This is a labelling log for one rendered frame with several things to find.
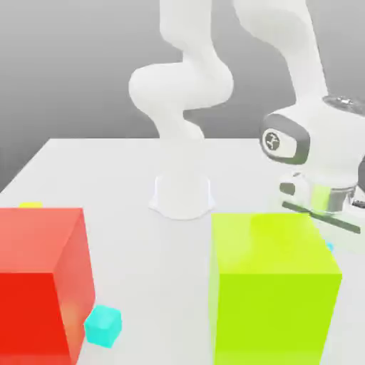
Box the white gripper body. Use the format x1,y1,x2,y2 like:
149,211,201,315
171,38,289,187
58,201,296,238
281,201,365,255

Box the small cyan cube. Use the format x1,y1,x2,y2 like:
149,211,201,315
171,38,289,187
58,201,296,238
83,304,123,349

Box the large lime green box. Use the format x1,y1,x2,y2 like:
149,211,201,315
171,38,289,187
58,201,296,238
210,212,343,365

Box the large red box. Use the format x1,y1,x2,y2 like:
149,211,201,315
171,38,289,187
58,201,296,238
0,207,96,365

